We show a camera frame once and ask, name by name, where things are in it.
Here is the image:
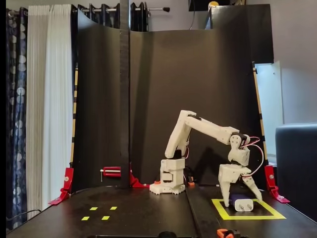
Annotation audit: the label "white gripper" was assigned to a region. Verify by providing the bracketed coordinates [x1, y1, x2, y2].
[217, 163, 264, 208]

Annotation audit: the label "blue and white charger block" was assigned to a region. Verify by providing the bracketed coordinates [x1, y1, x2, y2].
[229, 194, 255, 213]

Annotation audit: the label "yellow tape square outline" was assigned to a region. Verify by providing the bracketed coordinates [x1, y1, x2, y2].
[211, 198, 287, 221]

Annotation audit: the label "red table clamp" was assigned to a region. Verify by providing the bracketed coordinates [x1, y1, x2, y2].
[48, 167, 74, 206]
[264, 165, 291, 204]

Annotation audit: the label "orange black spring clamp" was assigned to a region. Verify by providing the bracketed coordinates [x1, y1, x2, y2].
[216, 228, 241, 238]

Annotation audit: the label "yellow black striped stick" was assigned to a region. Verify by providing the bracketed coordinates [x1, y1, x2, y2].
[252, 61, 269, 166]
[70, 63, 79, 166]

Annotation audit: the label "white cabinet door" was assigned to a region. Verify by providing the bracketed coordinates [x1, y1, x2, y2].
[255, 60, 284, 166]

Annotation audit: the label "black curved backdrop sheet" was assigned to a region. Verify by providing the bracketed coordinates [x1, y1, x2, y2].
[71, 9, 268, 193]

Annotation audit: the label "red screw clamp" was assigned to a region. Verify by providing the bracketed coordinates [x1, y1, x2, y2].
[100, 166, 122, 182]

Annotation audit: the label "dark grommet curtain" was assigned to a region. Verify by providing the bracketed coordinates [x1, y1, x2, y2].
[71, 2, 149, 32]

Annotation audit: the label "silver curtain rod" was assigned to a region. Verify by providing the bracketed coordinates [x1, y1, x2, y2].
[80, 7, 171, 13]

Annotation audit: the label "white pleated curtain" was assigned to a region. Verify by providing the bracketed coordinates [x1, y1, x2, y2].
[26, 4, 77, 220]

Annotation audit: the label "dark blue patterned curtain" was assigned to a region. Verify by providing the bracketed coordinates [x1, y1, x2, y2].
[6, 7, 28, 231]

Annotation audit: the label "red white servo wires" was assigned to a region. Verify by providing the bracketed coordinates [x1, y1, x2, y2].
[239, 136, 264, 178]

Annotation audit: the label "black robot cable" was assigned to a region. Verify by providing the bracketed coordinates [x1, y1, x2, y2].
[184, 165, 198, 185]

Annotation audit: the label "red post bracket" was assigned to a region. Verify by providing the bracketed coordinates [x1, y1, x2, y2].
[128, 161, 151, 188]

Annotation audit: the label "thin black hanging cable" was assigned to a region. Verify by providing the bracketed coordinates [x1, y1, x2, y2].
[189, 0, 196, 30]

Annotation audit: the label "black power cable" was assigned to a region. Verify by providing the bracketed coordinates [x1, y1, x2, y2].
[6, 209, 42, 221]

